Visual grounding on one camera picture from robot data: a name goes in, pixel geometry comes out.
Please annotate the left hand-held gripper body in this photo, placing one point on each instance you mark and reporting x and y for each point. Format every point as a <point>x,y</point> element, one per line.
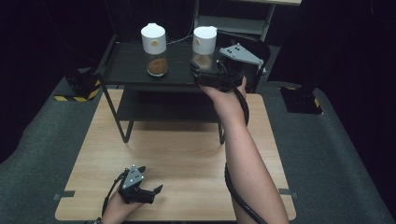
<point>132,180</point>

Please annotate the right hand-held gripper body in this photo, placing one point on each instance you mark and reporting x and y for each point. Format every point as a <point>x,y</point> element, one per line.
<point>239,56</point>

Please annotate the white-lidded jar of pale spice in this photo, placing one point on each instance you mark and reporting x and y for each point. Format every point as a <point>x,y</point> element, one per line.
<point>204,40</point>

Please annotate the white-lidded jar of brown spice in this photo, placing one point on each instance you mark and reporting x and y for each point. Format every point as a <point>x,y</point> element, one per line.
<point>154,39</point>

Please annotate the black two-tier shelf rack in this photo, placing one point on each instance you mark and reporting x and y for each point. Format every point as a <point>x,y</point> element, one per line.
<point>130,65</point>

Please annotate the person's left hand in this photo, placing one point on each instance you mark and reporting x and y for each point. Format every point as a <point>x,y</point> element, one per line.
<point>115,213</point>

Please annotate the person's right hand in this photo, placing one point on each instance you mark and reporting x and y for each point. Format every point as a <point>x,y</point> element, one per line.
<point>229,101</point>

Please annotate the grey tape strip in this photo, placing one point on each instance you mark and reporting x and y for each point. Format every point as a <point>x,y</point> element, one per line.
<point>288,192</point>
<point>63,194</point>

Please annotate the black stand base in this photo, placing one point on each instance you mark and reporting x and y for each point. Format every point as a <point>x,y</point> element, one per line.
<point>300,99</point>

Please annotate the black-yellow striped stand base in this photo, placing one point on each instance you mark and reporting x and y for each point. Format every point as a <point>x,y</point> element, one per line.
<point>82,90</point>

